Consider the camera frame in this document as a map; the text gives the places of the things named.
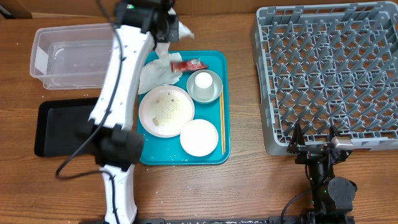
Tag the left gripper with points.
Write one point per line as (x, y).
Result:
(171, 33)

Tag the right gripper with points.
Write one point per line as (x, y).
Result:
(296, 144)

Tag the white napkin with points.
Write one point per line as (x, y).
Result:
(162, 48)
(158, 73)

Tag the red sauce packet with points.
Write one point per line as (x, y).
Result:
(191, 65)

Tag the white paper cup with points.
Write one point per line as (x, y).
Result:
(203, 86)

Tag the grey metal bowl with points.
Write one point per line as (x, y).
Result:
(217, 83)

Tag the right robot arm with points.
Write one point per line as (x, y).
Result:
(332, 196)

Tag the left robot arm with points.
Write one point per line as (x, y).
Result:
(137, 26)

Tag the grey dishwasher rack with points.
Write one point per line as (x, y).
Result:
(328, 65)

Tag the large white dirty plate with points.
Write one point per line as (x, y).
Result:
(165, 110)

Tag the clear plastic bin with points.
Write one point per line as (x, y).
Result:
(74, 57)

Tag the teal serving tray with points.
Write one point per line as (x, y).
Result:
(169, 152)

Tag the black tray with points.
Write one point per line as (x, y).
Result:
(58, 126)

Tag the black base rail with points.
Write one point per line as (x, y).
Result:
(269, 220)

